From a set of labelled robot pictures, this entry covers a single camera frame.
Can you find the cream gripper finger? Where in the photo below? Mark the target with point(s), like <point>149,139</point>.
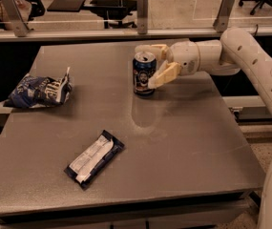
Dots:
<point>158,50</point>
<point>166,73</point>

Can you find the middle metal glass bracket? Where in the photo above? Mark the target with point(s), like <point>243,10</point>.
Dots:
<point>142,16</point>

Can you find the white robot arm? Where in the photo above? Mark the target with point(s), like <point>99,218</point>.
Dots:
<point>236,50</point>

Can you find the left metal glass bracket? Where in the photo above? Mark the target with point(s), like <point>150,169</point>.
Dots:
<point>19,26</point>

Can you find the black desk with stand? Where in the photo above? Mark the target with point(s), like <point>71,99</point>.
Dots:
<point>111,11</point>

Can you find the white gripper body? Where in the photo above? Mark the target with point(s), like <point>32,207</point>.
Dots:
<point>183,58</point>

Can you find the dark blue snack bar wrapper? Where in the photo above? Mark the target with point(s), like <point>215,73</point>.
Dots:
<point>90,163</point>

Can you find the glass barrier panel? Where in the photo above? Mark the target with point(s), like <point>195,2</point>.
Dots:
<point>163,14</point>

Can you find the metal glass bracket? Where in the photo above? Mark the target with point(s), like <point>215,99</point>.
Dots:
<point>19,26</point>
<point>142,16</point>
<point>221,22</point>

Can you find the crumpled blue chip bag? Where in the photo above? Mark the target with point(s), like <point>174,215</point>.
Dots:
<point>40,92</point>

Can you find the blue pepsi can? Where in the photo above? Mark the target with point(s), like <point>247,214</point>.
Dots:
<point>144,67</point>

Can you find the right metal glass bracket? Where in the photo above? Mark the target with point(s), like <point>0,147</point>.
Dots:
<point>221,22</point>

